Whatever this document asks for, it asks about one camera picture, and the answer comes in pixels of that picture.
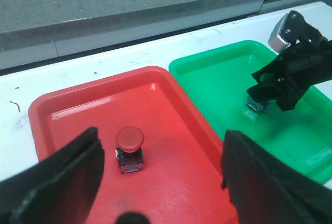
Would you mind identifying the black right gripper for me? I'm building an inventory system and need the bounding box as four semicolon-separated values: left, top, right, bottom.
247;10;331;111

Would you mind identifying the red plastic tray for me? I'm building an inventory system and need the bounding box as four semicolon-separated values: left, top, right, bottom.
29;66;238;223

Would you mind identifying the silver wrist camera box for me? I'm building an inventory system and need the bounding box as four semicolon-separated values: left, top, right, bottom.
268;13;293;53

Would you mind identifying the green plastic tray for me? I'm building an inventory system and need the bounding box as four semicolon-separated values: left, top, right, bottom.
169;40;331;184

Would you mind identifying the red mushroom push button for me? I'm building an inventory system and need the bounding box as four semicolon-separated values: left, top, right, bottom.
115;126;145;174

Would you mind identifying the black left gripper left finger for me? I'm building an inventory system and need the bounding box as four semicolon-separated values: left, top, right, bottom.
1;127;105;223

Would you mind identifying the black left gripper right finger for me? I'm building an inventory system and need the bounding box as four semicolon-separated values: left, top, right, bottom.
220;130;331;223

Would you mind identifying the green mushroom push button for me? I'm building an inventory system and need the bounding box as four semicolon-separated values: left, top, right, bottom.
246;96;271;113

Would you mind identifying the grey stone counter slab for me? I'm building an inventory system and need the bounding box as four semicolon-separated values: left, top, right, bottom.
0;0;332;53

